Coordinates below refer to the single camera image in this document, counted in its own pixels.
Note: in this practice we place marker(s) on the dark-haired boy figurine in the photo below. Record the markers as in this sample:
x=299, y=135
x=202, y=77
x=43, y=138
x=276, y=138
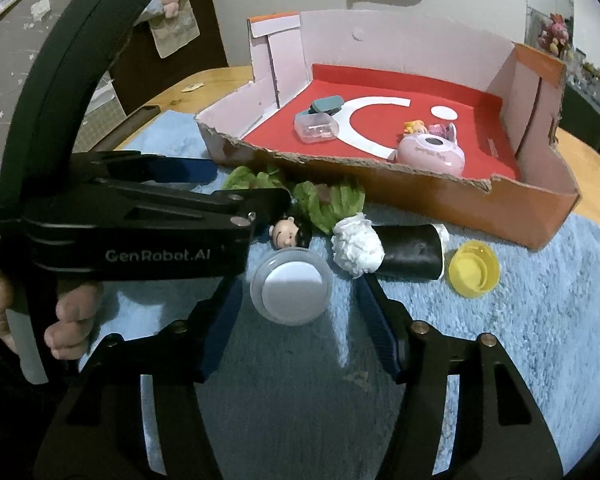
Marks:
x=285, y=232

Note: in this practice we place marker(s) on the blue fluffy mat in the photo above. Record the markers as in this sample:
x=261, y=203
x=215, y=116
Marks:
x=530, y=335

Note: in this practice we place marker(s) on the pink toy camera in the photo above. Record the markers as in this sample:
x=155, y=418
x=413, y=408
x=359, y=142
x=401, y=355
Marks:
x=430, y=157

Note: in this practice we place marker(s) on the peach plush toy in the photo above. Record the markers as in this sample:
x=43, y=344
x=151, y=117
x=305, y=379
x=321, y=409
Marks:
x=169, y=0

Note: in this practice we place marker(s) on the person's left hand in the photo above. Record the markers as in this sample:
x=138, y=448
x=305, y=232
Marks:
x=75, y=305

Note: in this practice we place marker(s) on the green toy lettuce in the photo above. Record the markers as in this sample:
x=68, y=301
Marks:
x=245, y=177
x=330, y=205

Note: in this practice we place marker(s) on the yellow bottle cap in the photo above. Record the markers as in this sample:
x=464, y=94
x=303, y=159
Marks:
x=472, y=270

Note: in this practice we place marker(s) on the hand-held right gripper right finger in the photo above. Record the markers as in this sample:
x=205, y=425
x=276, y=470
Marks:
x=380, y=330

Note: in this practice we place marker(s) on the pink rabbit plush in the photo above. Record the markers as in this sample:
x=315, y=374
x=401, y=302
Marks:
x=554, y=35

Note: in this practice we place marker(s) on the teal clip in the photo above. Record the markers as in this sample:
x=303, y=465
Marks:
x=327, y=104

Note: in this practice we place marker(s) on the black roll with white paper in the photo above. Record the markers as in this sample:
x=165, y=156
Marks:
x=410, y=252

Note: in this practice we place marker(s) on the blonde figurine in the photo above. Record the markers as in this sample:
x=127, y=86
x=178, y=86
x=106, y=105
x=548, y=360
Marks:
x=415, y=127

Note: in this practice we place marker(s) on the small paper scrap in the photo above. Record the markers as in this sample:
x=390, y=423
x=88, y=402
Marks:
x=192, y=86

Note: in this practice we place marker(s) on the small clear plastic case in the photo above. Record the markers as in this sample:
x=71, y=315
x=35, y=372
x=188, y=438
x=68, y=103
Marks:
x=315, y=129

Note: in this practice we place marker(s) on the clear round lid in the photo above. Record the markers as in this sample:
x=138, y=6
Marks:
x=292, y=287

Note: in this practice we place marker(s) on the green grid cutting mat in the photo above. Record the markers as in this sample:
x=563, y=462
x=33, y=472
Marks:
x=97, y=115

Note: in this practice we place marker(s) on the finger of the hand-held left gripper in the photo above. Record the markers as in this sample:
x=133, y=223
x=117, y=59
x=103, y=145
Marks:
x=260, y=202
x=190, y=170

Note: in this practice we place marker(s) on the dark cloth covered side table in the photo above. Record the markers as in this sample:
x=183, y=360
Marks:
x=590, y=115

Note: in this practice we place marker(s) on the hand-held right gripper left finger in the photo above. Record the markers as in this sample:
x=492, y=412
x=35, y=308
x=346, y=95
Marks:
x=225, y=330

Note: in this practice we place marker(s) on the cardboard box with red bottom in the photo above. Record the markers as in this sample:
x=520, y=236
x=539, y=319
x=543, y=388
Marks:
x=360, y=40

